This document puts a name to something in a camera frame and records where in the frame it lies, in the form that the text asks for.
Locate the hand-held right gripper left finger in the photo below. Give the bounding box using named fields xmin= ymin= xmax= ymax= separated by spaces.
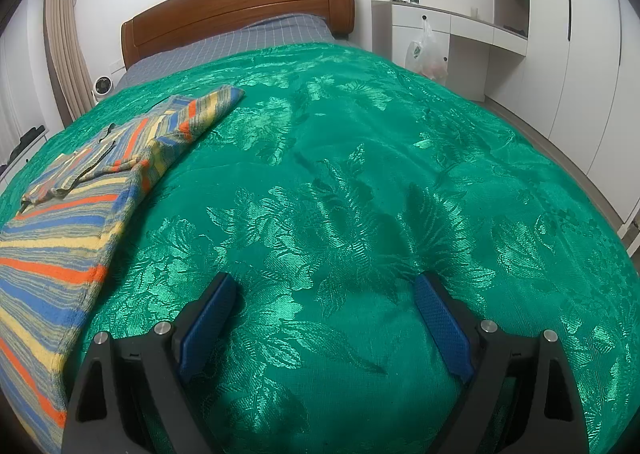
xmin=61 ymin=272 xmax=241 ymax=454

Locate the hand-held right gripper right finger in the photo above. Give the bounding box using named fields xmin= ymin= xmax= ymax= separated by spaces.
xmin=413 ymin=271 xmax=591 ymax=454

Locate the striped knit sweater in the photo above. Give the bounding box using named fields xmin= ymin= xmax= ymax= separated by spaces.
xmin=0 ymin=86 xmax=246 ymax=450

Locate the dark clothes pile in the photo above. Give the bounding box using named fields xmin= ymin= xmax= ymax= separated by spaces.
xmin=12 ymin=125 xmax=47 ymax=155

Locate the green floral satin blanket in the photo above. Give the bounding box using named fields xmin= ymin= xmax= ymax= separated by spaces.
xmin=0 ymin=41 xmax=633 ymax=454

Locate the white window bench cabinet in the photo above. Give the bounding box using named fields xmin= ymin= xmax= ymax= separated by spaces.
xmin=0 ymin=126 xmax=66 ymax=185

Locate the small white fan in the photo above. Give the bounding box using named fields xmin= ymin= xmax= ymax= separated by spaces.
xmin=90 ymin=75 xmax=115 ymax=100

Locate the white plastic bag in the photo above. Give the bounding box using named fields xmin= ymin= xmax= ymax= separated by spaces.
xmin=404 ymin=19 xmax=449 ymax=85

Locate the white wardrobe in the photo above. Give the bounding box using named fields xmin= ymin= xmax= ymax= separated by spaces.
xmin=492 ymin=0 xmax=640 ymax=235

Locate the grey checked bed sheet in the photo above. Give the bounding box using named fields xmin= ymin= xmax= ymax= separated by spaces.
xmin=114 ymin=14 xmax=337 ymax=90

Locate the white desk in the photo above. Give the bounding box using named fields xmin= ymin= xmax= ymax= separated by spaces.
xmin=371 ymin=0 xmax=528 ymax=102

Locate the white sheer curtain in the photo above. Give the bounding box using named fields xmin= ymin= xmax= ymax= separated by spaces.
xmin=0 ymin=34 xmax=32 ymax=150

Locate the beige curtain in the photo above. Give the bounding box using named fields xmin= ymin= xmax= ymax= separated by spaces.
xmin=44 ymin=0 xmax=96 ymax=127

